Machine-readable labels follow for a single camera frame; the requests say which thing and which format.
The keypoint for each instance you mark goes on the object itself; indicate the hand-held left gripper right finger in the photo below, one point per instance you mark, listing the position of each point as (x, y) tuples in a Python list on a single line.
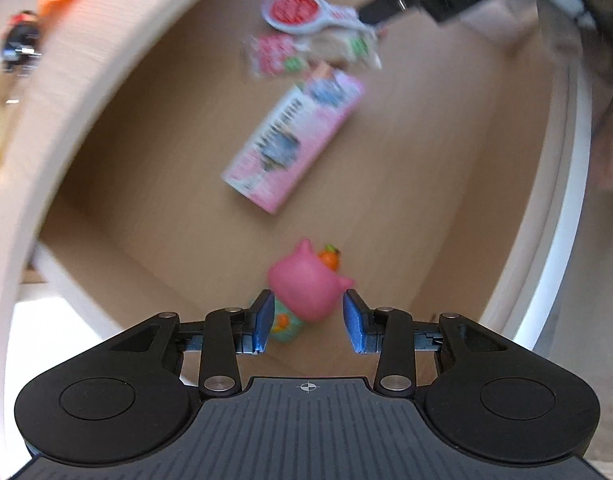
[(354, 322)]

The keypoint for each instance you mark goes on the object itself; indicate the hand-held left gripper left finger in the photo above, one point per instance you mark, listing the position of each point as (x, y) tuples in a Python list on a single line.
[(264, 322)]

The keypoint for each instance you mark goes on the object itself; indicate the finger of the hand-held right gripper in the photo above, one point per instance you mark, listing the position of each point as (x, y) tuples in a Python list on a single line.
[(386, 2)]

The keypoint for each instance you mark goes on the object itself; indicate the red white round package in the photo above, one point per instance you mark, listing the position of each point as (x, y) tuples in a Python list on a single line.
[(291, 10)]

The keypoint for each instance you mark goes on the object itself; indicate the wide white desk drawer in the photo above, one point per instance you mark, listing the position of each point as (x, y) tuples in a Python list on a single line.
[(436, 160)]

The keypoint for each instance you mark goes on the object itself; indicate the clear pack of beige crackers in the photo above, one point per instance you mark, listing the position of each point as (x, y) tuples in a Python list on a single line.
[(336, 47)]

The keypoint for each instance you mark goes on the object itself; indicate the pink green snack packet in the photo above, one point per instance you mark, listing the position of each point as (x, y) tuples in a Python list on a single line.
[(274, 55)]

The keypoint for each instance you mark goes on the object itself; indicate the pink printed carton box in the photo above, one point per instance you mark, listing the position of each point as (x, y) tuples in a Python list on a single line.
[(286, 150)]

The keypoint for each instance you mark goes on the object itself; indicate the black red ladybug toy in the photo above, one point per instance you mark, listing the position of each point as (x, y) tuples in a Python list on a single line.
[(21, 40)]

